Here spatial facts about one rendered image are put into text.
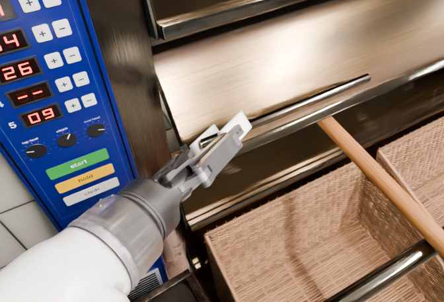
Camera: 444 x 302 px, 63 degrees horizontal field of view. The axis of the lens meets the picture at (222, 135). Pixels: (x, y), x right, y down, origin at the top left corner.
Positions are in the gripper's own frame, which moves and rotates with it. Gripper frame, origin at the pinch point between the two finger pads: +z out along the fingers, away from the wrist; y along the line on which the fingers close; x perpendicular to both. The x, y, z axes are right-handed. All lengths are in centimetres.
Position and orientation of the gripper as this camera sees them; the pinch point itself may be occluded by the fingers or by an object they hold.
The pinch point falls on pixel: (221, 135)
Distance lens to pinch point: 55.1
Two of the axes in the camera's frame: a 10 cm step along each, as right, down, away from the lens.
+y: -7.0, 3.0, 6.5
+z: 4.7, -4.8, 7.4
